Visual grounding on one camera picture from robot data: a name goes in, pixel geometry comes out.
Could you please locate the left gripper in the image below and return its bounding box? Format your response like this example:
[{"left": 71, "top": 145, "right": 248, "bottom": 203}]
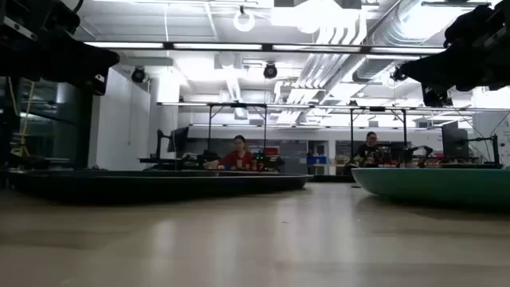
[{"left": 0, "top": 37, "right": 121, "bottom": 81}]

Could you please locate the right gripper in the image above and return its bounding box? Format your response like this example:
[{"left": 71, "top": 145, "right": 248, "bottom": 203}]
[{"left": 398, "top": 39, "right": 510, "bottom": 92}]

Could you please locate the teal plate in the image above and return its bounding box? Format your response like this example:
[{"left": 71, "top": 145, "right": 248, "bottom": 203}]
[{"left": 351, "top": 167, "right": 510, "bottom": 208}]

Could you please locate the black plastic tray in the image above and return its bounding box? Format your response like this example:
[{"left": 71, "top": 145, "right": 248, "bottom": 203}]
[{"left": 6, "top": 169, "right": 314, "bottom": 204}]

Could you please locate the black ceiling spotlight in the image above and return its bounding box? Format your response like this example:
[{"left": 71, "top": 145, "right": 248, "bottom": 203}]
[
  {"left": 262, "top": 62, "right": 279, "bottom": 80},
  {"left": 390, "top": 65, "right": 410, "bottom": 83},
  {"left": 130, "top": 66, "right": 147, "bottom": 84}
]

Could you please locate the long linear ceiling light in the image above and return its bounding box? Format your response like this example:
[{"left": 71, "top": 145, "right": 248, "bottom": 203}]
[{"left": 83, "top": 41, "right": 447, "bottom": 55}]

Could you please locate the black computer monitor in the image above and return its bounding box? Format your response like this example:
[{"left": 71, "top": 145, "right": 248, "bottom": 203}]
[
  {"left": 441, "top": 121, "right": 470, "bottom": 160},
  {"left": 166, "top": 126, "right": 190, "bottom": 153}
]

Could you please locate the long hanging light strip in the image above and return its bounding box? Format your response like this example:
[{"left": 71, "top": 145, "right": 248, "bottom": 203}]
[{"left": 157, "top": 101, "right": 510, "bottom": 115}]

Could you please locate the person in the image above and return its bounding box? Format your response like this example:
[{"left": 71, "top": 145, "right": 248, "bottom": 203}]
[
  {"left": 354, "top": 131, "right": 383, "bottom": 167},
  {"left": 202, "top": 134, "right": 256, "bottom": 171}
]

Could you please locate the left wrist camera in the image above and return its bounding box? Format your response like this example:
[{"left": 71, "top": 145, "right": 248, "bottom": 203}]
[{"left": 81, "top": 68, "right": 109, "bottom": 96}]

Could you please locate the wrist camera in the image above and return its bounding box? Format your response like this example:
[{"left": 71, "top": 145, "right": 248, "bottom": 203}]
[
  {"left": 421, "top": 84, "right": 454, "bottom": 108},
  {"left": 81, "top": 68, "right": 109, "bottom": 96}
]

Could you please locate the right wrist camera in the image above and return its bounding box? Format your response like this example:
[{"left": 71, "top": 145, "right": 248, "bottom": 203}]
[{"left": 421, "top": 84, "right": 454, "bottom": 108}]

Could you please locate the yellow rope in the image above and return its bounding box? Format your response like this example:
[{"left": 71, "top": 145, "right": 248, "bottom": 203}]
[
  {"left": 19, "top": 79, "right": 36, "bottom": 156},
  {"left": 7, "top": 77, "right": 19, "bottom": 116}
]

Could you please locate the black background rig frame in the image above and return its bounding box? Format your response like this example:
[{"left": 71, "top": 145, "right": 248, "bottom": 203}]
[
  {"left": 206, "top": 102, "right": 269, "bottom": 155},
  {"left": 348, "top": 106, "right": 409, "bottom": 164}
]

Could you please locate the black table frame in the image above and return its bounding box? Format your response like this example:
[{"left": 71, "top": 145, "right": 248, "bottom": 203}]
[{"left": 310, "top": 174, "right": 356, "bottom": 184}]

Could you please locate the white ring lamp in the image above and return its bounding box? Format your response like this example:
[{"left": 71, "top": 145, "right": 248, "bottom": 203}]
[{"left": 233, "top": 6, "right": 257, "bottom": 33}]

